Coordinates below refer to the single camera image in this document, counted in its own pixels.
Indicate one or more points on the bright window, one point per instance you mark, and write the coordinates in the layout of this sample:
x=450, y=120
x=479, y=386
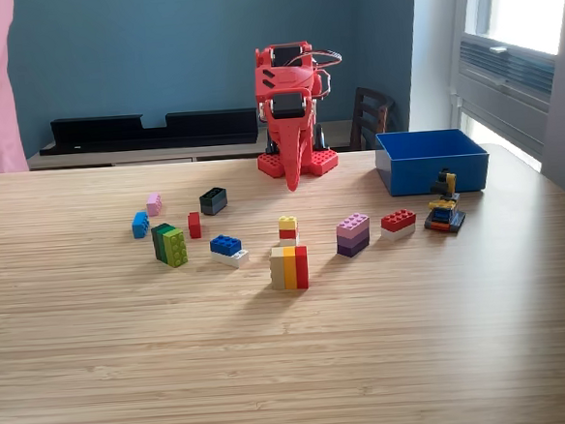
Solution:
x=529, y=0

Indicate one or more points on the blue plastic bin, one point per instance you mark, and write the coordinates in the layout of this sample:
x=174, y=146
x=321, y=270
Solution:
x=430, y=177

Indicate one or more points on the red and white brick stack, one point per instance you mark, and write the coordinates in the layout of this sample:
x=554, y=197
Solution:
x=399, y=223

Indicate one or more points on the grey window air unit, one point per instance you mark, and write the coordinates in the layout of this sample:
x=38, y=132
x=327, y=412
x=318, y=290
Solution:
x=506, y=85

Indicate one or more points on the pink and purple brick stack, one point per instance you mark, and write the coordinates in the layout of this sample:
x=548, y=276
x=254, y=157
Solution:
x=353, y=236

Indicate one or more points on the small pink brick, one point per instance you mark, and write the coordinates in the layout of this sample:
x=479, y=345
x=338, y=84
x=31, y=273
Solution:
x=154, y=205

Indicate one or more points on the small red brick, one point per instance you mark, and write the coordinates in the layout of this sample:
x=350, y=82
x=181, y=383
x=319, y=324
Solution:
x=194, y=225

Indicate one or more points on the black and grey brick stack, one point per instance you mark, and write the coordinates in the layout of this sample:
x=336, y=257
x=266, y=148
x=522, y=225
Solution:
x=213, y=203

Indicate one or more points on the black table clamp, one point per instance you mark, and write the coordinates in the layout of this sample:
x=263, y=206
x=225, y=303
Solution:
x=321, y=139
x=271, y=145

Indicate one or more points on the green brick stack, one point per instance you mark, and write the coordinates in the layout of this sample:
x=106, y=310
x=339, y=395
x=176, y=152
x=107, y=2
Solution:
x=173, y=249

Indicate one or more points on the black wall shelf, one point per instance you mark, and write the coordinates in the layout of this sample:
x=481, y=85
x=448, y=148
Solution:
x=112, y=134

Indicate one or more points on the blue and white brick stack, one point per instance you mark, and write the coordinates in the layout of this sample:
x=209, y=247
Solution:
x=227, y=247

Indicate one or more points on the dark wooden chair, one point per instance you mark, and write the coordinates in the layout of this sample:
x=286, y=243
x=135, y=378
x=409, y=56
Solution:
x=370, y=118

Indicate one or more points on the low wooden sideboard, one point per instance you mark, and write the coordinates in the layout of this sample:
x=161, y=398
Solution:
x=138, y=156

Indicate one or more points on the light blue brick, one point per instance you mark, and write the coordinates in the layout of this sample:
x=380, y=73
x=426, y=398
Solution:
x=140, y=226

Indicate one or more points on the yellow red white brick stack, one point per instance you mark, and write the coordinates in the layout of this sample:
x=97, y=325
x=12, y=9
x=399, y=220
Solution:
x=288, y=231

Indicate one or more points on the tan orange red brick stack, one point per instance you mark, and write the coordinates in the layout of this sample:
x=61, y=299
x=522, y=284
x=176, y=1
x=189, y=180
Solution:
x=289, y=270

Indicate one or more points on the small yellow toy digger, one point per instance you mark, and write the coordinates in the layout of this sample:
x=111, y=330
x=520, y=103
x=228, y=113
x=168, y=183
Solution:
x=443, y=215

